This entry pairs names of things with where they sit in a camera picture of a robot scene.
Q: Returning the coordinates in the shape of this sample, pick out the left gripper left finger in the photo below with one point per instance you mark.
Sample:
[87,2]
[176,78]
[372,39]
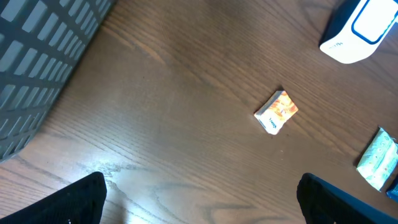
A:
[80,202]

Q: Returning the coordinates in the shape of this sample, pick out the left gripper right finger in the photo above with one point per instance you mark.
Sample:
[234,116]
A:
[321,202]

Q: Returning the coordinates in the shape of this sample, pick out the blue Oreo cookie pack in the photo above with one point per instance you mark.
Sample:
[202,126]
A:
[392,191]

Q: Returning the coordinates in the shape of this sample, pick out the teal green snack packet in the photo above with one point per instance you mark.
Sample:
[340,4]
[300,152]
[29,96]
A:
[379,160]

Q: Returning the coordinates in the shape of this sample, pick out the small orange snack box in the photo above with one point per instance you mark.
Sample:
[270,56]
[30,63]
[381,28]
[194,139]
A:
[276,112]

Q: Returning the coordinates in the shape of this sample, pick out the grey plastic mesh basket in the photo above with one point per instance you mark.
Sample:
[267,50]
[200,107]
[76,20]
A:
[42,42]

